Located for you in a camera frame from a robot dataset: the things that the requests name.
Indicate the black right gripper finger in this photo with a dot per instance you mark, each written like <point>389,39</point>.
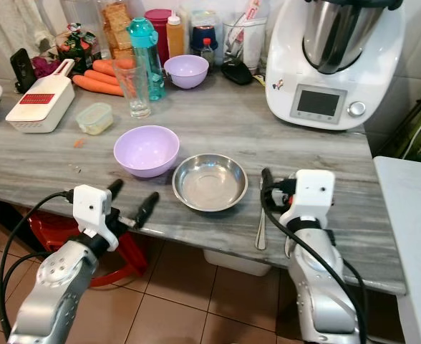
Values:
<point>268,183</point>

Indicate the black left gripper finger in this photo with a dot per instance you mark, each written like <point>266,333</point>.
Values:
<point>115,186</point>
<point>147,208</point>

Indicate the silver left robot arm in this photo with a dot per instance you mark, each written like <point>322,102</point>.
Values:
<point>60,287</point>

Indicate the steel fork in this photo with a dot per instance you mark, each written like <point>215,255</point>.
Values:
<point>260,222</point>

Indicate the steel spoon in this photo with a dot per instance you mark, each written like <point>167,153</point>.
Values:
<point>288,247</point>

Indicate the large lilac plastic bowl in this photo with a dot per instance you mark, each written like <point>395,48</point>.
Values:
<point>146,152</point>

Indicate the small orange carrot scrap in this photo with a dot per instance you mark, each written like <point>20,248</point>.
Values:
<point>79,143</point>

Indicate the stainless steel bowl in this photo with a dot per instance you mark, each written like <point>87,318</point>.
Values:
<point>210,185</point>

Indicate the small lidded plastic container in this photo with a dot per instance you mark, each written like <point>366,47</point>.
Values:
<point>94,120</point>

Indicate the red plastic stool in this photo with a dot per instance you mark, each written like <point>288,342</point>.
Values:
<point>49,228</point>

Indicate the white plastic bin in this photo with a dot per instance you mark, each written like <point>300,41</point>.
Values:
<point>232,261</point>

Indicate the clear drinking glass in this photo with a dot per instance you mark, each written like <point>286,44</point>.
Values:
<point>134,100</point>

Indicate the orange carrot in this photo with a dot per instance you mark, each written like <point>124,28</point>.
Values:
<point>107,67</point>
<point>96,85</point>
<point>99,76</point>

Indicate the white grater box red label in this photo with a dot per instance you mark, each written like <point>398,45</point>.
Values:
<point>35,118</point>

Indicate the black rounded pouch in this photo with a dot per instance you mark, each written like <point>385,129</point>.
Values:
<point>237,72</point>

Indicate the small lilac plastic bowl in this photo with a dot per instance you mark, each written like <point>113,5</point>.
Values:
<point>186,72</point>

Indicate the purple vegetable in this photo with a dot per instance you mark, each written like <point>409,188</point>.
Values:
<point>44,68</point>

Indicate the clear plastic pitcher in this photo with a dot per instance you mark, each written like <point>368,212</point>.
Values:
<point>246,43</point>

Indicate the small dark bottle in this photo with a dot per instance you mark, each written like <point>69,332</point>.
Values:
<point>207,54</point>

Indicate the dark green food bag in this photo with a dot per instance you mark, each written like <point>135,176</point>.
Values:
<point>74,46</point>

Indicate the black mobile phone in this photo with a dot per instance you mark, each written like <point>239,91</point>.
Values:
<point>22,70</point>

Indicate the white food processor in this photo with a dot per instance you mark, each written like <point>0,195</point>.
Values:
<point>382,86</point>

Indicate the teal sports water bottle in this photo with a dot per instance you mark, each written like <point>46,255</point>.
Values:
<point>142,36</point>

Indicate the clear bag of bread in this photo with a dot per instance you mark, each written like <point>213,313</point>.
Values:
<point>116,29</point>

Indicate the orange sauce bottle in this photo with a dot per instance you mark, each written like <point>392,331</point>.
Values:
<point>175,39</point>

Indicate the dark filled glass jar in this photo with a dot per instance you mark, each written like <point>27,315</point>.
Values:
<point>203,32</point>

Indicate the red lidded jar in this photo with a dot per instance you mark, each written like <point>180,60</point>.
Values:
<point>157,18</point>

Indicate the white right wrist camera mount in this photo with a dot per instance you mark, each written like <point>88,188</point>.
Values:
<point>311,193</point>

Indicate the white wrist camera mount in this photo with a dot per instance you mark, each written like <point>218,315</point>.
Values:
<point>311,193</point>
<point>92,208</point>

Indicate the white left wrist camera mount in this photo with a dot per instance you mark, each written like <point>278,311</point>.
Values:
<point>92,208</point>

